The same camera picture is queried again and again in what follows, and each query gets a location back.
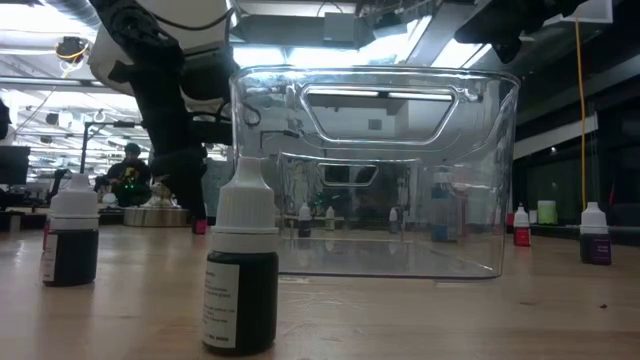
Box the white shade table lamp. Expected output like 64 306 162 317
88 0 236 229

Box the black metal stand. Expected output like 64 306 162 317
79 120 144 176

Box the large blue food coloring bottle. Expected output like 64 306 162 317
432 169 459 244

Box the hanging yellow cable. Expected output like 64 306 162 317
573 19 588 211

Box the green container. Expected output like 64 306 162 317
537 200 558 226

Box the black yellow cord reel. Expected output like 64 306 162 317
54 35 91 65

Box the small black food coloring bottle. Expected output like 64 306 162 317
202 156 280 356
298 203 313 239
42 173 100 288

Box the clear plastic bin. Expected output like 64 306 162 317
229 64 521 280

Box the person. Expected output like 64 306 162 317
94 143 153 208

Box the black monitor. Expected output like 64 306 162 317
0 145 31 186

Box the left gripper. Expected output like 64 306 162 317
107 45 242 224

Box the small purple food coloring bottle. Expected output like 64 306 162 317
579 201 613 266

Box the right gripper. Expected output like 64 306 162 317
454 0 551 65

